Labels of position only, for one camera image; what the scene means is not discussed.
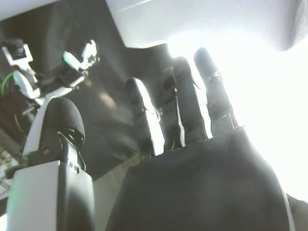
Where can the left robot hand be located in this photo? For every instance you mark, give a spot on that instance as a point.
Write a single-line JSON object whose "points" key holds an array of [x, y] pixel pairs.
{"points": [[192, 187]]}

